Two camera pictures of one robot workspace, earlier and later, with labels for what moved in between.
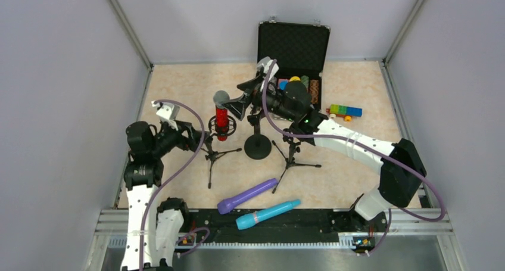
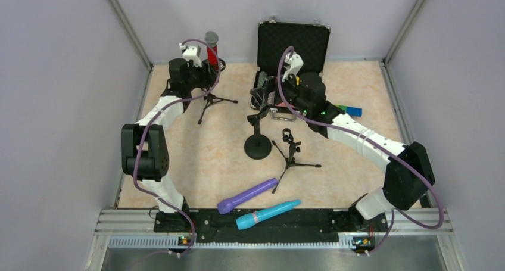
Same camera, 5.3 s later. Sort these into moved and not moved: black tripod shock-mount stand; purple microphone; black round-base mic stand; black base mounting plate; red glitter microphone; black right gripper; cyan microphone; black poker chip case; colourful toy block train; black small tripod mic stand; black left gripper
Moved: black right gripper; red glitter microphone; black left gripper; black tripod shock-mount stand
Not moved: black small tripod mic stand; black poker chip case; black base mounting plate; cyan microphone; purple microphone; colourful toy block train; black round-base mic stand
